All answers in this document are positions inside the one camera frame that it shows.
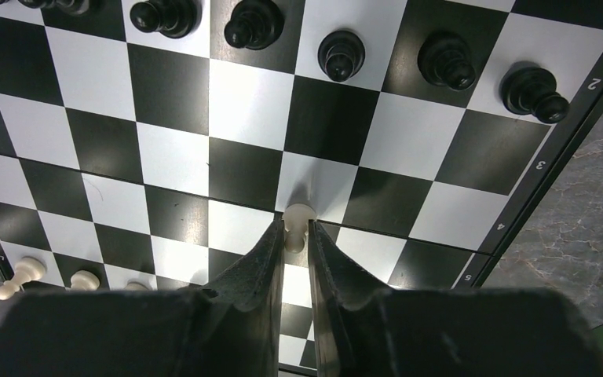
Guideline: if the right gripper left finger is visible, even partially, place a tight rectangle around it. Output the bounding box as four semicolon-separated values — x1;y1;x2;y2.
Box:
176;220;285;376

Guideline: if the black white chessboard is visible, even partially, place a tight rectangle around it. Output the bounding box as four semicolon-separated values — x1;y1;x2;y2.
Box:
0;0;603;377

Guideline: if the black chess pawn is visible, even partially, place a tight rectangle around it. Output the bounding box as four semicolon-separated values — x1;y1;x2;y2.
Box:
418;31;477;91
224;0;284;50
317;29;366;82
129;0;202;39
499;66;570;124

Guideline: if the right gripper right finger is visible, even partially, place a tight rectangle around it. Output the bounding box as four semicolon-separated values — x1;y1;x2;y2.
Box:
308;221;400;376

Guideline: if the white chess pawn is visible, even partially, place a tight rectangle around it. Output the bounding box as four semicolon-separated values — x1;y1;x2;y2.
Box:
0;257;47;301
70;270;101;291
282;203;317;254
124;281;150;291

